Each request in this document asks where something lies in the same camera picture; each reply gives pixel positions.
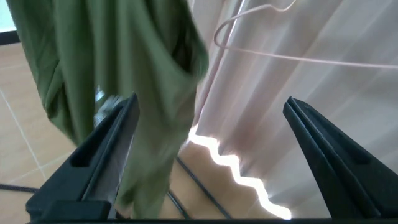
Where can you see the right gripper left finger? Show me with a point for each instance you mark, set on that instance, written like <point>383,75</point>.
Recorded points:
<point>62,193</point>

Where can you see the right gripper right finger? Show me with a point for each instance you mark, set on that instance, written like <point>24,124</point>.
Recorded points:
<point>357,193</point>

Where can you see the green printed shirt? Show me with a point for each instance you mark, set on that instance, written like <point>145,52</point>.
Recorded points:
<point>109,46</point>

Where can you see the black clothes rack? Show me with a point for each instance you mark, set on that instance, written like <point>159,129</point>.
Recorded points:
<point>202,186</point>

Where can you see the pink clothes hanger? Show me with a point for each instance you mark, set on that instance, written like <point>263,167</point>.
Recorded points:
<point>311,59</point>

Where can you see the beige curtain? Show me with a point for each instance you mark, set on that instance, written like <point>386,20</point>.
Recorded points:
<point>295,109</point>

